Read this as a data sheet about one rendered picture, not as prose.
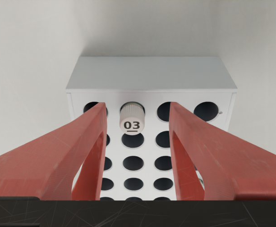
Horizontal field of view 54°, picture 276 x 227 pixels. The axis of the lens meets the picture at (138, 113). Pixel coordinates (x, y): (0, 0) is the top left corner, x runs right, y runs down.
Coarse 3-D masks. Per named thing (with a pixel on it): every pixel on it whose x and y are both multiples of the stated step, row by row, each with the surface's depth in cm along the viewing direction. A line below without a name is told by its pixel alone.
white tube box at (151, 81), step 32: (96, 64) 15; (128, 64) 15; (160, 64) 15; (192, 64) 15; (96, 96) 14; (128, 96) 14; (160, 96) 14; (192, 96) 14; (224, 96) 14; (160, 128) 15; (224, 128) 15; (128, 160) 17; (160, 160) 17; (128, 192) 18; (160, 192) 18
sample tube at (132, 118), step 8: (128, 104) 14; (136, 104) 14; (128, 112) 13; (136, 112) 13; (120, 120) 13; (128, 120) 13; (136, 120) 13; (144, 120) 13; (120, 128) 13; (128, 128) 13; (136, 128) 13
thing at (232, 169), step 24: (192, 120) 9; (192, 144) 8; (216, 144) 7; (240, 144) 7; (192, 168) 11; (216, 168) 6; (240, 168) 6; (264, 168) 6; (192, 192) 11; (216, 192) 6; (240, 192) 5; (264, 192) 5
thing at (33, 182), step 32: (64, 128) 9; (96, 128) 10; (0, 160) 6; (32, 160) 6; (64, 160) 7; (96, 160) 11; (0, 192) 5; (32, 192) 5; (64, 192) 7; (96, 192) 11; (0, 224) 5; (32, 224) 5; (64, 224) 5; (96, 224) 5; (128, 224) 5; (160, 224) 5; (192, 224) 5; (224, 224) 5; (256, 224) 5
